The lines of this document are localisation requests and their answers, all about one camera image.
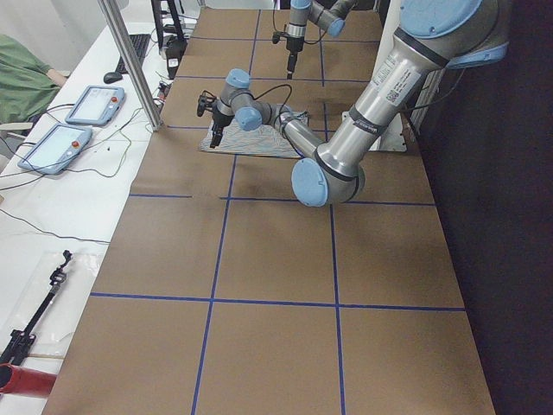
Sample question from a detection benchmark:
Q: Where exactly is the blue teach pendant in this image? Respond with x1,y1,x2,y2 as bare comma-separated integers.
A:
65,86,125,126
17,123,92,175

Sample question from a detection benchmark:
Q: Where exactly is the person in green shirt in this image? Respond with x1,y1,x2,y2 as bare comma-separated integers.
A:
1,34,67,124

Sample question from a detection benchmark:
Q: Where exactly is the black reacher tool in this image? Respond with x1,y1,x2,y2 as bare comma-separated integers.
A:
0,249,73,368

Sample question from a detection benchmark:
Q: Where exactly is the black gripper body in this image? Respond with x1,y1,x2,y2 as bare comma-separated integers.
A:
271,31,303,54
196,90,234,130

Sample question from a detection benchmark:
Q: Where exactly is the red cylinder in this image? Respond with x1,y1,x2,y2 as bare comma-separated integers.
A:
1,363,57,398

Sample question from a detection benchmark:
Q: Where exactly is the near blue teach pendant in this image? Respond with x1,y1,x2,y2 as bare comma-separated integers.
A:
17,123,92,175

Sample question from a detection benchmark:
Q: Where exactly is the black keyboard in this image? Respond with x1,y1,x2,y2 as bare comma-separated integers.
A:
115,33,151,74

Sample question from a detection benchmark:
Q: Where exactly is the black box with label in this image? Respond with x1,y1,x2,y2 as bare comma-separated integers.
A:
165,36,188,80

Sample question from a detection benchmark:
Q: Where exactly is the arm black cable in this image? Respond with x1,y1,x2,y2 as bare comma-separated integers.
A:
199,84,295,120
271,0,338,46

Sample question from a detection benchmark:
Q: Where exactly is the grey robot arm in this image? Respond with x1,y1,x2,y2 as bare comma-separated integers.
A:
197,0,512,207
271,0,358,80

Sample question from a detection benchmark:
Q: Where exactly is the striped polo shirt white collar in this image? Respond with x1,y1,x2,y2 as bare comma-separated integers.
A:
198,118,302,158

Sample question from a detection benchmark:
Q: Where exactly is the aluminium frame post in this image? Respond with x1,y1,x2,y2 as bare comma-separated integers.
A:
98,0,162,131

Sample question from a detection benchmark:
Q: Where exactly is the far blue teach pendant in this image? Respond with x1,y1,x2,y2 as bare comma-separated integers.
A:
65,86,125,126

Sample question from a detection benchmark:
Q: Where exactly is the black computer mouse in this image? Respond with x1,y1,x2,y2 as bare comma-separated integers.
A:
103,72,123,85

